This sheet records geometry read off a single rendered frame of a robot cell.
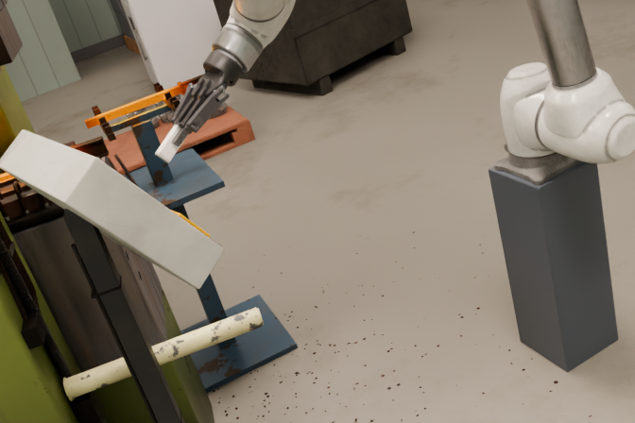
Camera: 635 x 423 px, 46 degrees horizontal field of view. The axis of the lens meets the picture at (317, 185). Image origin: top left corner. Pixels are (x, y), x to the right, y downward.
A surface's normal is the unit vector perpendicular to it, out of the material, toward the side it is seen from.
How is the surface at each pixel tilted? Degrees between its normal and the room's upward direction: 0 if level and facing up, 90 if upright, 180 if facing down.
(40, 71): 90
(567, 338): 90
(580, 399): 0
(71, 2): 90
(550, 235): 90
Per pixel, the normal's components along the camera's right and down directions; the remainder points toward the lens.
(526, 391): -0.26, -0.87
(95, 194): 0.62, 0.18
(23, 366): 0.25, 0.35
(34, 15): 0.44, 0.27
